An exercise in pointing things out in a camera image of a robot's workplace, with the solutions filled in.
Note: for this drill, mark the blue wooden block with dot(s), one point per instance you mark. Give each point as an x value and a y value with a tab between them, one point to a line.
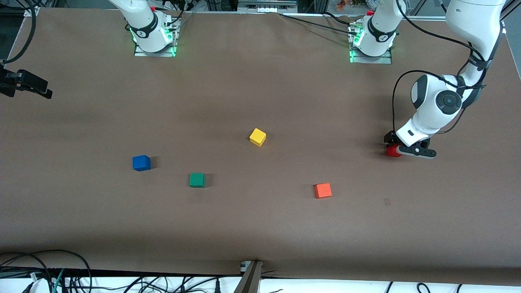
141	163

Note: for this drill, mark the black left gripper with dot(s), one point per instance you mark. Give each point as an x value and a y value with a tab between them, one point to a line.
390	138

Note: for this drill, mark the green wooden block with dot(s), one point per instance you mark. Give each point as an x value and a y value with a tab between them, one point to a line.
197	180

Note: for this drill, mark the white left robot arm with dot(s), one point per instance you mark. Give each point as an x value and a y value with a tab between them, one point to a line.
431	118

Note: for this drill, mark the red wooden block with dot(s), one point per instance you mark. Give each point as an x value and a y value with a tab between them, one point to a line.
392	152

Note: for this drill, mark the orange wooden block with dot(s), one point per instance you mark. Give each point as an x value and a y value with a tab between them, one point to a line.
323	191

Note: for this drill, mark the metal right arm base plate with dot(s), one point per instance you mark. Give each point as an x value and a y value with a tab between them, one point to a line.
140	53

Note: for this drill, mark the yellow wooden block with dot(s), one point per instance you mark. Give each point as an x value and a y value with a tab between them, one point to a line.
257	137

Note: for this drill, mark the grey metal camera mount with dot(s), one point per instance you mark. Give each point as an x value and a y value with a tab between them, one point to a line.
250	280

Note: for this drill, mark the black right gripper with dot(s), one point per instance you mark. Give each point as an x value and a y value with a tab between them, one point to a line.
20	79

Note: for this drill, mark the silver corner bracket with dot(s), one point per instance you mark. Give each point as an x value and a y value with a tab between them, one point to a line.
31	12

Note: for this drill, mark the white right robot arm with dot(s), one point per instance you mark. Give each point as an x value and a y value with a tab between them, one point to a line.
142	24

